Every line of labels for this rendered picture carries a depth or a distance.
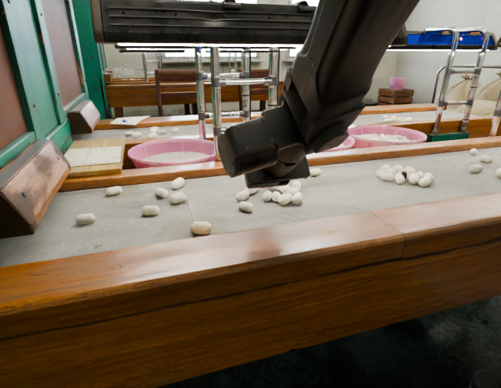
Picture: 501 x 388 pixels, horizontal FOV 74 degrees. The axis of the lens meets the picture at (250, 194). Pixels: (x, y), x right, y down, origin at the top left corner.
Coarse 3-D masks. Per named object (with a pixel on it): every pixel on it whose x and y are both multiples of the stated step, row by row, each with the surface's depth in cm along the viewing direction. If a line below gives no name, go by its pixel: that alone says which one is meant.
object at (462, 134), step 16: (432, 32) 133; (448, 32) 127; (464, 32) 136; (480, 32) 130; (480, 48) 130; (448, 64) 128; (480, 64) 132; (448, 80) 130; (464, 112) 140; (464, 128) 141
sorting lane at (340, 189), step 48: (96, 192) 74; (144, 192) 74; (192, 192) 74; (336, 192) 74; (384, 192) 74; (432, 192) 74; (480, 192) 74; (48, 240) 55; (96, 240) 55; (144, 240) 55
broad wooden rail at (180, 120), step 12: (372, 108) 174; (384, 108) 174; (396, 108) 174; (408, 108) 175; (420, 108) 177; (432, 108) 179; (444, 108) 182; (108, 120) 141; (144, 120) 141; (156, 120) 141; (168, 120) 141; (180, 120) 142; (192, 120) 144; (228, 120) 148; (240, 120) 150
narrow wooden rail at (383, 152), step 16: (416, 144) 104; (432, 144) 104; (448, 144) 104; (464, 144) 105; (480, 144) 106; (496, 144) 109; (320, 160) 91; (336, 160) 92; (352, 160) 94; (368, 160) 96; (96, 176) 76; (112, 176) 76; (128, 176) 77; (144, 176) 78; (160, 176) 79; (176, 176) 80; (192, 176) 82; (208, 176) 83
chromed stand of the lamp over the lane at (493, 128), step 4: (500, 92) 110; (500, 96) 111; (500, 100) 111; (496, 104) 112; (500, 104) 111; (496, 108) 112; (500, 108) 111; (496, 112) 112; (500, 112) 112; (496, 116) 113; (500, 116) 113; (492, 120) 114; (496, 120) 113; (492, 124) 114; (496, 124) 113; (492, 128) 115; (496, 128) 114; (492, 132) 115; (488, 136) 116
